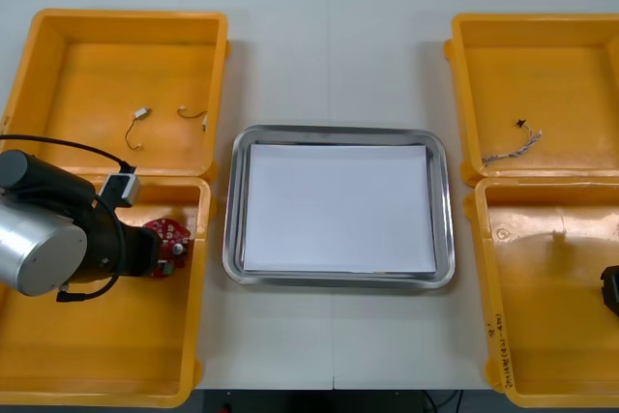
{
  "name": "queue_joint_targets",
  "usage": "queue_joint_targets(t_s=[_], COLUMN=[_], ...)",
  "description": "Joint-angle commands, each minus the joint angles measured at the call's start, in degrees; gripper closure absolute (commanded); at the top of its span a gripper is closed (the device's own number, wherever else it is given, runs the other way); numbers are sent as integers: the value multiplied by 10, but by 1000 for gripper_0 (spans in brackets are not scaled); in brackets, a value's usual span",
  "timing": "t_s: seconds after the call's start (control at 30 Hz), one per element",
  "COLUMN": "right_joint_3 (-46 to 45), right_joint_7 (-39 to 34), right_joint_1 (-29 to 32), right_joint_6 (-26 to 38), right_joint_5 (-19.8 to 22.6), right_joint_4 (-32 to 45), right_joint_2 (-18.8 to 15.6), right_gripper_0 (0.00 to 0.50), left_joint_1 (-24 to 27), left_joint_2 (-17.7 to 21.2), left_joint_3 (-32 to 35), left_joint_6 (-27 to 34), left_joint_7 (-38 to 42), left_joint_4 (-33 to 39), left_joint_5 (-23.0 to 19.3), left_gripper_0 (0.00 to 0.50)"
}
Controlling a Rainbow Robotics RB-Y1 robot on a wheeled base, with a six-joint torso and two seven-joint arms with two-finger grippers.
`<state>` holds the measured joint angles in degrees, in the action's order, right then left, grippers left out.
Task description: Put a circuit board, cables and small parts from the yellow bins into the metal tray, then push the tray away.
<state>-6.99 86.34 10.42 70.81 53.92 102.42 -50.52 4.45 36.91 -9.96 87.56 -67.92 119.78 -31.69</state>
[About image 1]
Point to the yellow-orange bin with handwriting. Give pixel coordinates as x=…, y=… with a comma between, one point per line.
x=541, y=311

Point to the steel tray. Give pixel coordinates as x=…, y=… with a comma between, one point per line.
x=232, y=219

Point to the white paper sheet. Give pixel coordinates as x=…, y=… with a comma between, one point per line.
x=338, y=210

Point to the silver and black left arm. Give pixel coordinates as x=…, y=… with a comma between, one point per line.
x=38, y=248

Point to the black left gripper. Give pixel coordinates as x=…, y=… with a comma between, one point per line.
x=140, y=253

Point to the yellow-orange plastic bin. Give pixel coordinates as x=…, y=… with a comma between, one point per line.
x=121, y=69
x=121, y=335
x=532, y=84

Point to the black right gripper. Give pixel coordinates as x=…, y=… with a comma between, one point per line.
x=611, y=289

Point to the round red circuit board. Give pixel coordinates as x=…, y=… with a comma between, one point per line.
x=169, y=231

